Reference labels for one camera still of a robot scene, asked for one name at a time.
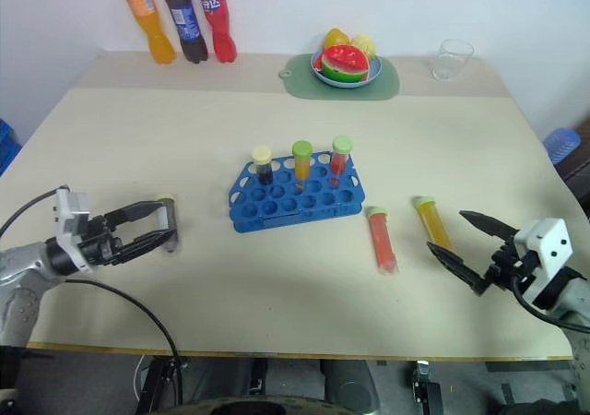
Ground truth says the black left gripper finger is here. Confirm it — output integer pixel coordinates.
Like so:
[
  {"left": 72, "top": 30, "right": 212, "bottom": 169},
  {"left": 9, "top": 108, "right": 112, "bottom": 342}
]
[
  {"left": 103, "top": 200, "right": 169, "bottom": 229},
  {"left": 114, "top": 229, "right": 179, "bottom": 265}
]

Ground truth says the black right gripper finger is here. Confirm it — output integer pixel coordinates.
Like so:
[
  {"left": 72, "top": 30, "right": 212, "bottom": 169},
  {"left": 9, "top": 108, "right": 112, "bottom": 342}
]
[
  {"left": 458, "top": 209, "right": 517, "bottom": 246},
  {"left": 425, "top": 241, "right": 491, "bottom": 298}
]

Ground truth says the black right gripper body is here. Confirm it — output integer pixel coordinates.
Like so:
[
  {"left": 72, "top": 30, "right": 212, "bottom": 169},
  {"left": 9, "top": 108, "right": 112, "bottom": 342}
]
[{"left": 482, "top": 242, "right": 539, "bottom": 292}]

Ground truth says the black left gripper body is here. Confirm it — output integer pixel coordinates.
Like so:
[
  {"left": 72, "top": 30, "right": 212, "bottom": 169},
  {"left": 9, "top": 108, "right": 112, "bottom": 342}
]
[{"left": 77, "top": 213, "right": 136, "bottom": 267}]

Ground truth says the clear tube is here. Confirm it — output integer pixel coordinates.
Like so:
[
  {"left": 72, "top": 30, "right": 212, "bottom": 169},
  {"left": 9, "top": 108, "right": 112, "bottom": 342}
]
[{"left": 153, "top": 194, "right": 182, "bottom": 256}]

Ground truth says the orange test tube green cap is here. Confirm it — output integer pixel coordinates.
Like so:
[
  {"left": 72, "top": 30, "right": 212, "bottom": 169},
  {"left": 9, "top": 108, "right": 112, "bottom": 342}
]
[
  {"left": 290, "top": 139, "right": 314, "bottom": 191},
  {"left": 412, "top": 195, "right": 456, "bottom": 253}
]

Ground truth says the red test tube green cap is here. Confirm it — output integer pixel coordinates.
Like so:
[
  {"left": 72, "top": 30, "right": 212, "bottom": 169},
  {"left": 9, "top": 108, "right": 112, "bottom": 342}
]
[
  {"left": 365, "top": 206, "right": 399, "bottom": 277},
  {"left": 327, "top": 135, "right": 355, "bottom": 190}
]

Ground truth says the dark blue tube yellow cap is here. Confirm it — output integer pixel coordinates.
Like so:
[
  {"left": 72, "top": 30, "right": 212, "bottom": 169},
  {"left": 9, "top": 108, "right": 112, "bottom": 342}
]
[{"left": 251, "top": 145, "right": 275, "bottom": 187}]

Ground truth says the blue test tube rack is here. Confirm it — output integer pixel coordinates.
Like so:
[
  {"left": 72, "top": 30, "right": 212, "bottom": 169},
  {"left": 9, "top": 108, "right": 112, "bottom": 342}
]
[{"left": 227, "top": 152, "right": 366, "bottom": 235}]

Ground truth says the dark chair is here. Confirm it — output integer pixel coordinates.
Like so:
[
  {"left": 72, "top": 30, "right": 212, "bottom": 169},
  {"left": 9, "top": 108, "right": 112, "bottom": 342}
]
[{"left": 554, "top": 141, "right": 590, "bottom": 216}]

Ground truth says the blue plastic stool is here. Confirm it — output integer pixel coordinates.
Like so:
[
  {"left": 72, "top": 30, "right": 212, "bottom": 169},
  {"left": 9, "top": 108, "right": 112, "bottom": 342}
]
[{"left": 541, "top": 127, "right": 583, "bottom": 165}]

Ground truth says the blue plastic crate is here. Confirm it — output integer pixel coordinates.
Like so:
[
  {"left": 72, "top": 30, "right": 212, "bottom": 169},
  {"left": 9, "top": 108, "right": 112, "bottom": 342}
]
[{"left": 0, "top": 118, "right": 24, "bottom": 177}]

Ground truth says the grey cylinder under table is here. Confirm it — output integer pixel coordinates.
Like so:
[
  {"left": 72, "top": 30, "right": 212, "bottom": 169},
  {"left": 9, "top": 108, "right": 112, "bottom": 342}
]
[{"left": 319, "top": 358, "right": 380, "bottom": 415}]

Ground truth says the clear glass cup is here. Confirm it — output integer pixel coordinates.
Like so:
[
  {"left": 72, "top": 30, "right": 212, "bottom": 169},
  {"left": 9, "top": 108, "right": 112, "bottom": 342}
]
[{"left": 431, "top": 38, "right": 476, "bottom": 83}]

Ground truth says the orange soda bottle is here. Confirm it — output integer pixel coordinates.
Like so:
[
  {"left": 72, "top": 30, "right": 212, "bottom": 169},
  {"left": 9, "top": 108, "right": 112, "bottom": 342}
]
[{"left": 121, "top": 0, "right": 178, "bottom": 65}]

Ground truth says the dark cola bottle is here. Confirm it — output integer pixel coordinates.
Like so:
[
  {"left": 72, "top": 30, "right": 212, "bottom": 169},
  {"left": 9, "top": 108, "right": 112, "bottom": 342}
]
[{"left": 159, "top": 0, "right": 210, "bottom": 65}]

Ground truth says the plate of fruit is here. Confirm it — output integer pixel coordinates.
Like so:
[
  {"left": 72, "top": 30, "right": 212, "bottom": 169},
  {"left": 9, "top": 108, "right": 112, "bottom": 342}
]
[{"left": 310, "top": 47, "right": 384, "bottom": 89}]

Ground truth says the red soda bottle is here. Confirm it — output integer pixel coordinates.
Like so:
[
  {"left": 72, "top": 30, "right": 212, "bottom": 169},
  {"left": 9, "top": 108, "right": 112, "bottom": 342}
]
[{"left": 196, "top": 0, "right": 239, "bottom": 65}]

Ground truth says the green silicone mat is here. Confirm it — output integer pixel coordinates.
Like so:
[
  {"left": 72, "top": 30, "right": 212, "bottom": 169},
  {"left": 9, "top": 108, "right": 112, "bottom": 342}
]
[{"left": 278, "top": 53, "right": 401, "bottom": 102}]

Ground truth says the toy watermelon slice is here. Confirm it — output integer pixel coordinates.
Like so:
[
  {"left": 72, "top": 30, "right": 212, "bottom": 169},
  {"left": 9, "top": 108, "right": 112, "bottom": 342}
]
[{"left": 319, "top": 43, "right": 372, "bottom": 85}]

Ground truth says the pale yellow toy fruit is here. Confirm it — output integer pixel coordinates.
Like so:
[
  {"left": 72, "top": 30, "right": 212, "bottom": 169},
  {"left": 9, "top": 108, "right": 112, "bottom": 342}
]
[{"left": 349, "top": 34, "right": 379, "bottom": 60}]

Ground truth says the yellow toy lemon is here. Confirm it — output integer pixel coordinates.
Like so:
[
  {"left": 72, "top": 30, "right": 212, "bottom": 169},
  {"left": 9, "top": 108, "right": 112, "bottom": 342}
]
[{"left": 322, "top": 27, "right": 352, "bottom": 52}]

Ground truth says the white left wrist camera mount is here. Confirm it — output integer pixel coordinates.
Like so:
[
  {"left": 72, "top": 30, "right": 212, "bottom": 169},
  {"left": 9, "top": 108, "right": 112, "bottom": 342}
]
[{"left": 50, "top": 188, "right": 94, "bottom": 274}]

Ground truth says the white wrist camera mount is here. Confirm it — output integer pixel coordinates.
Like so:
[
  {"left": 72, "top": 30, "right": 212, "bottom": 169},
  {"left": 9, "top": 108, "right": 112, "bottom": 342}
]
[
  {"left": 510, "top": 218, "right": 575, "bottom": 308},
  {"left": 50, "top": 188, "right": 94, "bottom": 274}
]

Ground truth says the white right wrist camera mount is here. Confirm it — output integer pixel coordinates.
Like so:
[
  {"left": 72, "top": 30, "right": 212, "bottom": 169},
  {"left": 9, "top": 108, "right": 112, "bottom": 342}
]
[{"left": 510, "top": 218, "right": 575, "bottom": 308}]

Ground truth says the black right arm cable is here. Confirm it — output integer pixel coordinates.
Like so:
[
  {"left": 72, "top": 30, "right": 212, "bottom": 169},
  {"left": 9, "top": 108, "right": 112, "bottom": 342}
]
[{"left": 510, "top": 274, "right": 590, "bottom": 335}]

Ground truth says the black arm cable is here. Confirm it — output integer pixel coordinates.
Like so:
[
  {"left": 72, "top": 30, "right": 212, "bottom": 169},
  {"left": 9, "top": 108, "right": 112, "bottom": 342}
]
[
  {"left": 0, "top": 184, "right": 184, "bottom": 409},
  {"left": 510, "top": 274, "right": 590, "bottom": 335}
]

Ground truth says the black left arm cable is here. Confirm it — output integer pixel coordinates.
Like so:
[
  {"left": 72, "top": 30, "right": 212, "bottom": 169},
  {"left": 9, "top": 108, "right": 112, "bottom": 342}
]
[{"left": 0, "top": 184, "right": 184, "bottom": 409}]

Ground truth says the white cable under table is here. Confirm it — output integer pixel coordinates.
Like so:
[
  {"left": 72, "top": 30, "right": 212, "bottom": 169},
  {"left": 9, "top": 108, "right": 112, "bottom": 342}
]
[{"left": 132, "top": 353, "right": 149, "bottom": 403}]

